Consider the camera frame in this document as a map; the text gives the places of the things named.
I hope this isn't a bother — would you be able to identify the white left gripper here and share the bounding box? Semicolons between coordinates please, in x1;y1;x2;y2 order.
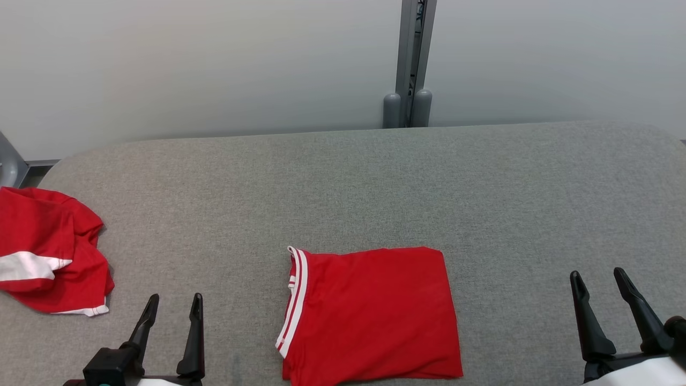
63;292;206;386

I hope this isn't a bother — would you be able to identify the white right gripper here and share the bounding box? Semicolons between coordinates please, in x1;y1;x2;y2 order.
569;266;686;386

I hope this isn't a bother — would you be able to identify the red shorts white stripe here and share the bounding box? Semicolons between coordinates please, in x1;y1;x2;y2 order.
0;185;116;317

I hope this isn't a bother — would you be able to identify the red white basketball jersey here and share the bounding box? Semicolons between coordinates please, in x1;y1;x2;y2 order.
274;245;465;386

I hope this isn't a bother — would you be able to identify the grey metal panel corner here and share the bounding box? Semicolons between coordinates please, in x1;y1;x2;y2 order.
0;131;29;189

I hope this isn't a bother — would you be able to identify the grey metal partition post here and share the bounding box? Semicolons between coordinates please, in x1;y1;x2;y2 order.
395;0;438;129

